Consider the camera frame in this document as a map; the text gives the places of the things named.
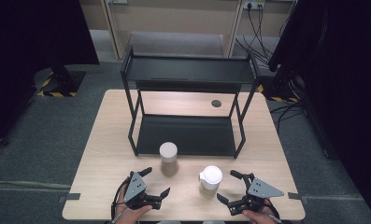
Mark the person's right hand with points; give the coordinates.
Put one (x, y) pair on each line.
(262, 217)

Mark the black stand base striped tape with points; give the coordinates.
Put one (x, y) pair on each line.
(64, 82)
(282, 90)

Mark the glass jar with spouted lid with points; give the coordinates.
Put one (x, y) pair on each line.
(211, 177)

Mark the black metal two-tier rack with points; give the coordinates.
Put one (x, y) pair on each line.
(186, 70)

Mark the dark curtain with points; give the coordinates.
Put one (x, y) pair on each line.
(345, 93)
(33, 46)

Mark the grey tape strip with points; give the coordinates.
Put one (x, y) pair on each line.
(71, 197)
(295, 196)

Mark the beige wooden shelf unit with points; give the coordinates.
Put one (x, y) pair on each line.
(174, 15)

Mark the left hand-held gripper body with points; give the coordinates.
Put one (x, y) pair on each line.
(135, 186)

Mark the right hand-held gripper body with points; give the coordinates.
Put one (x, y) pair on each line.
(261, 189)

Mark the person's left hand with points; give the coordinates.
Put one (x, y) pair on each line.
(128, 215)

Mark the glass jar with round lid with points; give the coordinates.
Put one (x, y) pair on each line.
(168, 152)

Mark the white wall socket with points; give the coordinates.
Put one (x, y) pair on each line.
(254, 3)

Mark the dark round table grommet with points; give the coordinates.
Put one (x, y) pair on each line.
(216, 103)

